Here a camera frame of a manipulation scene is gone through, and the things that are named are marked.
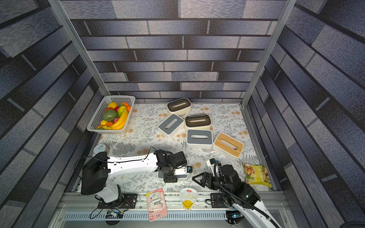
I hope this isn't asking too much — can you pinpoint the yellow toy banana bunch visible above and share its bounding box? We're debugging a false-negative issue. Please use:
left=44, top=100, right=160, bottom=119
left=101, top=109, right=129, bottom=130

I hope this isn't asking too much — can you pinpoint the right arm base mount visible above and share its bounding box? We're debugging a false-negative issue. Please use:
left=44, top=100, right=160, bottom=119
left=210, top=193, right=233, bottom=208

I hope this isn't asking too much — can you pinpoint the yellow smiley snack cup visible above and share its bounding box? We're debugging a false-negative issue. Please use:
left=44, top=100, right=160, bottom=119
left=179, top=188, right=199, bottom=211

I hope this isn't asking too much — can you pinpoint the dark brown lid tissue box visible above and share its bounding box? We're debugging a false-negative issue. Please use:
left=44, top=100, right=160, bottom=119
left=167, top=97, right=192, bottom=116

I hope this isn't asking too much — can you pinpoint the white plastic fruit basket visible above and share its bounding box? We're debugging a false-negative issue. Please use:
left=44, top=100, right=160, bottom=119
left=87, top=95, right=136, bottom=134

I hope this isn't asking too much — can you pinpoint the wooden lid tissue box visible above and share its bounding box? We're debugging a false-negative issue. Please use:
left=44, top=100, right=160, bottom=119
left=212, top=132, right=244, bottom=161

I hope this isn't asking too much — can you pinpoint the green toy mango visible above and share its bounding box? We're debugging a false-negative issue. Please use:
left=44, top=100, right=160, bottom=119
left=102, top=109, right=118, bottom=122

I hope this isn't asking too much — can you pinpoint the orange toy fruit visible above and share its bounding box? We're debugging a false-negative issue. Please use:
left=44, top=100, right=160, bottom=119
left=121, top=103, right=131, bottom=112

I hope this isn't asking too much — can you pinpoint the pink blister pack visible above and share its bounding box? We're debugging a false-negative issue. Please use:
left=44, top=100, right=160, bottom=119
left=146, top=188, right=168, bottom=222

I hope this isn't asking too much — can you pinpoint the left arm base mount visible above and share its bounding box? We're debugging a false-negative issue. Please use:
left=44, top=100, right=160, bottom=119
left=98, top=193, right=138, bottom=210

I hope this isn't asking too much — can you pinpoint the brown lid rounded tissue box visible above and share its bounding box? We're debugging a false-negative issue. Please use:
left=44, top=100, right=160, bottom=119
left=184, top=114, right=212, bottom=130

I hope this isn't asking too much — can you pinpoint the yellow toy lemon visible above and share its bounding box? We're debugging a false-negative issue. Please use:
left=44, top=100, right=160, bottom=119
left=107, top=102, right=118, bottom=109

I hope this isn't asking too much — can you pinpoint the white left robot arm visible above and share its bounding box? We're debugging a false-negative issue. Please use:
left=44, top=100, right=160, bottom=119
left=80, top=150, right=193, bottom=204

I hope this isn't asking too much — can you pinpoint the yellow-green toy pear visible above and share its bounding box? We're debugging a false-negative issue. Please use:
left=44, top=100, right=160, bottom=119
left=117, top=105, right=127, bottom=118

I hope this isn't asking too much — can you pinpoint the grey lid tissue box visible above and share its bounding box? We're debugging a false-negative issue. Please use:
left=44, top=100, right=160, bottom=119
left=157, top=166, right=193, bottom=181
left=158, top=114, right=184, bottom=138
left=186, top=129, right=213, bottom=149

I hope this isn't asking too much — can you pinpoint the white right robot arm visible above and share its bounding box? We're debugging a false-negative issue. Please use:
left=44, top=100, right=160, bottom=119
left=192, top=161, right=281, bottom=228

